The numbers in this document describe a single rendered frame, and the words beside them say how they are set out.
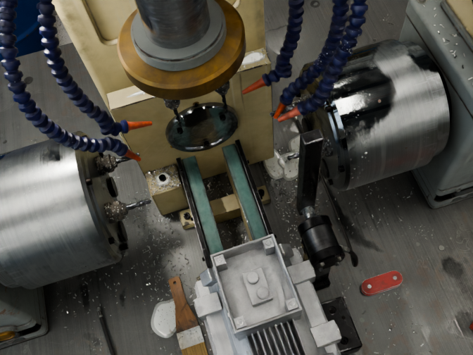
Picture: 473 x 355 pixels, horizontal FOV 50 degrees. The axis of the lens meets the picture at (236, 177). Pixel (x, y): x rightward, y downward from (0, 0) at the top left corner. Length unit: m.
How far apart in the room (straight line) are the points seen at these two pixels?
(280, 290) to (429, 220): 0.51
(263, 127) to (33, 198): 0.49
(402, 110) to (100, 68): 0.56
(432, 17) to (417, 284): 0.53
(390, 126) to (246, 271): 0.34
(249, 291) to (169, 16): 0.40
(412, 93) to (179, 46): 0.41
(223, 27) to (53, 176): 0.37
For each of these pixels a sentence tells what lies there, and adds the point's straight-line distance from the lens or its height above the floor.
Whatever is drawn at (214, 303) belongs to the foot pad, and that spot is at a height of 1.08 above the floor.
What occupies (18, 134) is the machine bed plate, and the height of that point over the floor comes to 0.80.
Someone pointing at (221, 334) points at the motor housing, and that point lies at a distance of 0.81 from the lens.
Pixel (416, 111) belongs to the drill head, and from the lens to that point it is 0.90.
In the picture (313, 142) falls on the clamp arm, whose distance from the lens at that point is 0.72.
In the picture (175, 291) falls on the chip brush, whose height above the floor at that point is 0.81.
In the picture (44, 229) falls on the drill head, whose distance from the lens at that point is 0.87.
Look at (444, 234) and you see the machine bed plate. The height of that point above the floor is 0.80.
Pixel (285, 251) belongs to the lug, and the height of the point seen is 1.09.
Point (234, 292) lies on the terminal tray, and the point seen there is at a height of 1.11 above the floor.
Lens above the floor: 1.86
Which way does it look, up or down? 62 degrees down
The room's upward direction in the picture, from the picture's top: 10 degrees counter-clockwise
